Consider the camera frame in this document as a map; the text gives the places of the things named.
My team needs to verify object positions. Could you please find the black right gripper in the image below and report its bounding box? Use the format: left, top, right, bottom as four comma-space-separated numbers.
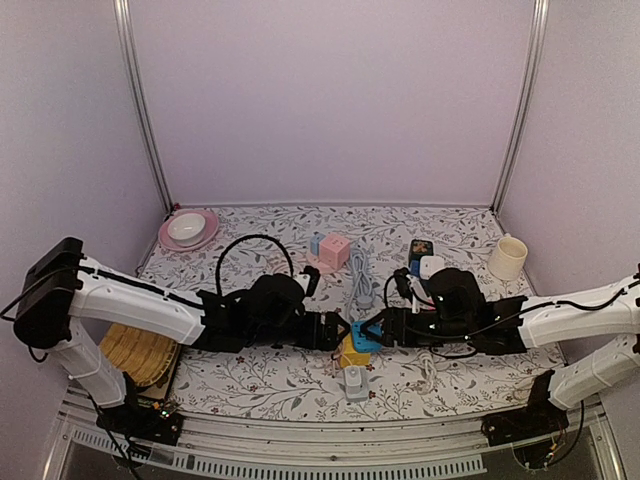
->
361, 306, 474, 347

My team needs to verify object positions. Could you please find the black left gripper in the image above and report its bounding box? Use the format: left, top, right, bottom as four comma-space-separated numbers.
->
247, 312, 351, 353

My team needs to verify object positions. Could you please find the light blue cube plug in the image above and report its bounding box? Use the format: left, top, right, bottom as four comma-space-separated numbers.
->
351, 321, 382, 354

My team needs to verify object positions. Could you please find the yellow cube socket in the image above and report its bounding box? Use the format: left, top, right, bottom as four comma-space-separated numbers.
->
338, 335, 371, 369

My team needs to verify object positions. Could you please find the white plug adapter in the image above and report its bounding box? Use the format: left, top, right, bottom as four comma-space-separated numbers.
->
419, 255, 445, 280

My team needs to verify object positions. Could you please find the dark green cube socket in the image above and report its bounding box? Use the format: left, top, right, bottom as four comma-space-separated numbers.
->
409, 239, 434, 261

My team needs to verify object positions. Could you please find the light blue power strip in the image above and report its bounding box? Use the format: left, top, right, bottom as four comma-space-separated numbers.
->
343, 366, 368, 402

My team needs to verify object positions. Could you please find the dark blue cube socket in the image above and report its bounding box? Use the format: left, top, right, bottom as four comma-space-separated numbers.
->
408, 259, 421, 278

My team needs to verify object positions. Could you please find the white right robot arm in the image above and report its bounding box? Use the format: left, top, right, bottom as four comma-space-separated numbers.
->
359, 268, 639, 436

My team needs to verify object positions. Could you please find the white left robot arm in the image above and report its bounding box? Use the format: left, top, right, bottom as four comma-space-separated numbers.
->
9, 237, 351, 434

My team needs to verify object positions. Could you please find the pink cube socket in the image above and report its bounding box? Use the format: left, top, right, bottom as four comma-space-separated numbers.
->
318, 233, 350, 270

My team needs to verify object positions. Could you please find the cream ribbed ceramic mug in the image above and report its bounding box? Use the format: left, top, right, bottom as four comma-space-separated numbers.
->
487, 234, 529, 281

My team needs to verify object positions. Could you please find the pink plate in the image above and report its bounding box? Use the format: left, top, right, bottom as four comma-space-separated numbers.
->
158, 209, 219, 253

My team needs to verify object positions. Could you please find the white bowl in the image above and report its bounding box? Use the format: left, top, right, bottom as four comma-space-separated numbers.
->
167, 213, 206, 247

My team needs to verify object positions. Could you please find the yellow woven basket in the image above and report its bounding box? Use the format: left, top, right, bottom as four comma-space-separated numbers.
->
100, 324, 180, 388

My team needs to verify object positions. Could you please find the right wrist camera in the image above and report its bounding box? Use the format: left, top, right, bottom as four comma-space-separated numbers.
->
393, 267, 429, 313

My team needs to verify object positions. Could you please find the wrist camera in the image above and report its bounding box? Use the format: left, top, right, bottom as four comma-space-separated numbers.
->
393, 267, 429, 313
294, 265, 321, 298

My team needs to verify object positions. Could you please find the white power strip cable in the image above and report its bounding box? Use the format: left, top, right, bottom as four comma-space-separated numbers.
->
417, 349, 441, 391

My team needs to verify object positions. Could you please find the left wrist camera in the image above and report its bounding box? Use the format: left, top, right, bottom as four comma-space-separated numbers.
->
294, 265, 321, 298

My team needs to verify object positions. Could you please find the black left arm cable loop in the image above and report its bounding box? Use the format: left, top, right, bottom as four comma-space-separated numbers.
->
215, 234, 296, 301

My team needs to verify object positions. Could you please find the aluminium frame post right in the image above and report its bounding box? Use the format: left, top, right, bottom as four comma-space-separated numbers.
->
491, 0, 550, 217

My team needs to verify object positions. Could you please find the aluminium frame post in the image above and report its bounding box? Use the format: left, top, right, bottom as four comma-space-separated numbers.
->
491, 0, 550, 217
113, 0, 174, 215

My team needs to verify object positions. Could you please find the aluminium frame post left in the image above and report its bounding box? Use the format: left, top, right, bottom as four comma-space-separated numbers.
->
113, 0, 174, 215

